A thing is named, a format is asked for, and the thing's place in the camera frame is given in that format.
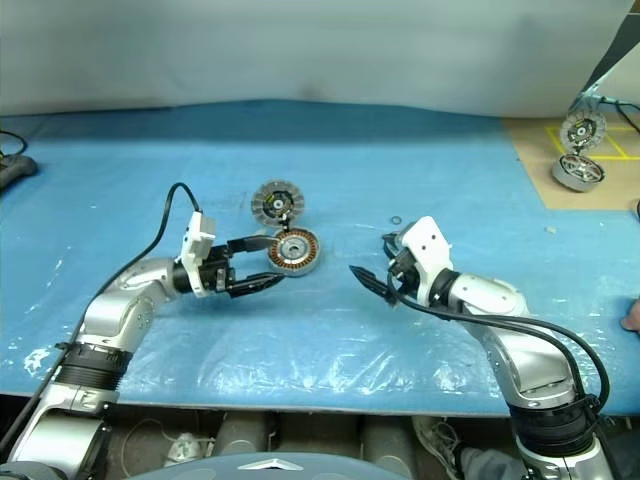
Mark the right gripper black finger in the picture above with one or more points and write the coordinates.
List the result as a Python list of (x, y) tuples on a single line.
[(379, 292), (370, 277)]

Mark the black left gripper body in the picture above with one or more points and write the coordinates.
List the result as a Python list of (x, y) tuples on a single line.
[(217, 272)]

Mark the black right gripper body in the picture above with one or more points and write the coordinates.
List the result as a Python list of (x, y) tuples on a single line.
[(407, 275)]

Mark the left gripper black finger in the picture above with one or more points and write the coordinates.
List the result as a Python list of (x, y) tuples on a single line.
[(252, 245), (255, 285)]

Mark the silver motor cover disc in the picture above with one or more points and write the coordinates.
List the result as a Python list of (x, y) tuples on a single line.
[(260, 202)]

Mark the motor base with copper windings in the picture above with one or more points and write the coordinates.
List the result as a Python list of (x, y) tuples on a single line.
[(300, 263)]

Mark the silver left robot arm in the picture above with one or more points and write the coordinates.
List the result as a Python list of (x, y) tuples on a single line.
[(110, 310)]

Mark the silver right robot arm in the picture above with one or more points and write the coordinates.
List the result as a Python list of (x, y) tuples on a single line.
[(525, 350)]

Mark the silver motor base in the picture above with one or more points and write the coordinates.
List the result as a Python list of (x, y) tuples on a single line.
[(580, 172)]

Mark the far motor stator part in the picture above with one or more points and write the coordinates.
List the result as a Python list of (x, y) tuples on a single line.
[(582, 131)]

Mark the person's bare hand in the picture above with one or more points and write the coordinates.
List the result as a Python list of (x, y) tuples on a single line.
[(632, 315)]

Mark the blue plastic table sheet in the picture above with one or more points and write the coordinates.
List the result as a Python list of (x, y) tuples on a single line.
[(320, 340)]

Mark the grey rounded shape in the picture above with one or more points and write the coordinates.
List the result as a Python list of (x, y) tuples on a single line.
[(387, 440), (245, 432)]

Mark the white sneaker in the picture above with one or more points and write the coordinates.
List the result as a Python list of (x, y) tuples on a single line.
[(187, 445), (435, 435)]

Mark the brown cardboard board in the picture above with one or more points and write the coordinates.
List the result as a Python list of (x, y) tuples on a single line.
[(530, 165)]

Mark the grey robot torso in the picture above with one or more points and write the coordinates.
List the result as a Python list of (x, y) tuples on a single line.
[(275, 467)]

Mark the dark trouser leg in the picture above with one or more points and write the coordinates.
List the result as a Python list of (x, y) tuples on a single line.
[(490, 462)]

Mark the black handheld controller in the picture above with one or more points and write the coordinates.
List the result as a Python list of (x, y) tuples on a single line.
[(17, 167)]

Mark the black stand leg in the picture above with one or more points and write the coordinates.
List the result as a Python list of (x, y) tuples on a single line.
[(612, 65)]

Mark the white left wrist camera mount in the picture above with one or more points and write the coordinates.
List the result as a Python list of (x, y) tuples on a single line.
[(197, 240)]

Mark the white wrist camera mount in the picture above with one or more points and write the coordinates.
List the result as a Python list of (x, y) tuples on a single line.
[(197, 240), (425, 240)]

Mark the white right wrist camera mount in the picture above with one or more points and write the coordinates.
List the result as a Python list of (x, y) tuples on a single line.
[(425, 240)]

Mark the silver metal bracket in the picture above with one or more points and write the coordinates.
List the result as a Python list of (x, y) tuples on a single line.
[(592, 95)]

